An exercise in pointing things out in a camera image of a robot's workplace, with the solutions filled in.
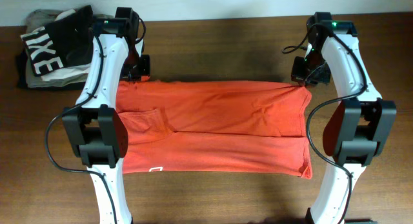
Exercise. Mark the orange FRAM t-shirt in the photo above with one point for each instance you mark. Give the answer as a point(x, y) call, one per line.
point(219, 126)

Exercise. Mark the black shirt white lettering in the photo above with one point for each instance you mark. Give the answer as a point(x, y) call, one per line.
point(64, 43)

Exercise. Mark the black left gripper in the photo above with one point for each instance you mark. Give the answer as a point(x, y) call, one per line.
point(145, 67)

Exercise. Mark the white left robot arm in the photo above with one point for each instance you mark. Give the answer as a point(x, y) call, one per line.
point(94, 129)

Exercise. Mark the olive grey folded garment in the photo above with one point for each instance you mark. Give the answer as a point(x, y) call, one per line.
point(39, 18)

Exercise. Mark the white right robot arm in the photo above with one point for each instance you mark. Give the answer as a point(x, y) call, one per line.
point(360, 125)

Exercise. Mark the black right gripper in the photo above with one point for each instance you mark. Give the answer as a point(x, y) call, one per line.
point(297, 74)

